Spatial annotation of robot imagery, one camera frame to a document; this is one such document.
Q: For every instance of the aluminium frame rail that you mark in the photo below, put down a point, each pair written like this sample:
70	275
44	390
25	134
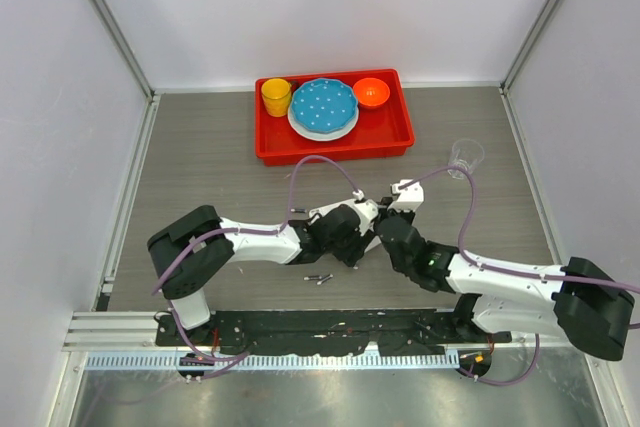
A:
106	331

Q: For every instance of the white plate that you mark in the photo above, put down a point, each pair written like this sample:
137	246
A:
322	137

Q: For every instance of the blue dotted plate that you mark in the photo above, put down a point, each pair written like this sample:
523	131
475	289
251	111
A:
323	105

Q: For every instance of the left aluminium frame post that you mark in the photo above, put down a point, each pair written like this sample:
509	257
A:
114	31

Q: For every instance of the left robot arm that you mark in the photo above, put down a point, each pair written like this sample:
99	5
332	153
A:
189	252

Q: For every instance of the red plastic tray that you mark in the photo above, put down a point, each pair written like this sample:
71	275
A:
386	131

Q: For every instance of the right aluminium frame post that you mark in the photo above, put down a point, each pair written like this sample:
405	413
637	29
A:
541	22

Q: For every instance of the aluminium frame post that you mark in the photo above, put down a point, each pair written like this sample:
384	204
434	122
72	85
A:
114	31
541	22

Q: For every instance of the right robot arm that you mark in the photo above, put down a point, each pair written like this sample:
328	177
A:
576	301

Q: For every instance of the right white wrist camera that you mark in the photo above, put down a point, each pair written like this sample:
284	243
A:
407	196

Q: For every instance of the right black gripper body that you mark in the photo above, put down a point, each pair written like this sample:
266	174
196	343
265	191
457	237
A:
384	211

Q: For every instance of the orange bowl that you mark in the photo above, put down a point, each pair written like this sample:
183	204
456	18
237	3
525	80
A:
371	93

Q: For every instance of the yellow cup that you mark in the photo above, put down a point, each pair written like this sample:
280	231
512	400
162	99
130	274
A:
276	95

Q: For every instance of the clear plastic cup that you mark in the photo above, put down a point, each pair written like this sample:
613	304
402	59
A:
466	154

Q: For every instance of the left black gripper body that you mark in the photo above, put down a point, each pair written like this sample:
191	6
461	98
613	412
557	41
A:
349	250

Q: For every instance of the white remote orange battery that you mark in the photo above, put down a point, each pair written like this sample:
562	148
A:
375	242

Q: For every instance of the white slotted cable duct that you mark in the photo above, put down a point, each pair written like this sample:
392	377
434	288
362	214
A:
178	360

